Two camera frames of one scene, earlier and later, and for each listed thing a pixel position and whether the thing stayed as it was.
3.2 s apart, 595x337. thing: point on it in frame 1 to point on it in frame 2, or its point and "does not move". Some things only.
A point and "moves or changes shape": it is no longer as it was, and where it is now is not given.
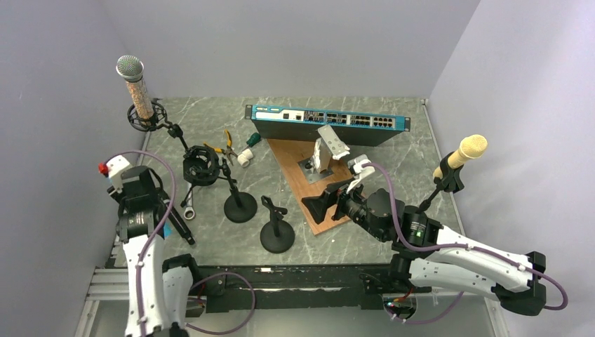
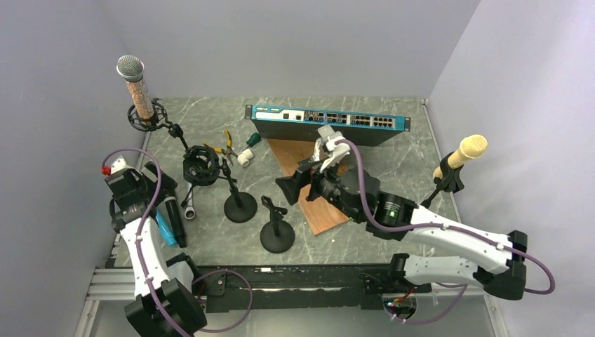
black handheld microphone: [179, 222] moves or changes shape
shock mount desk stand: [201, 167] does not move
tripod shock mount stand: [158, 121] does not move
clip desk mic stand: [277, 236] does not move
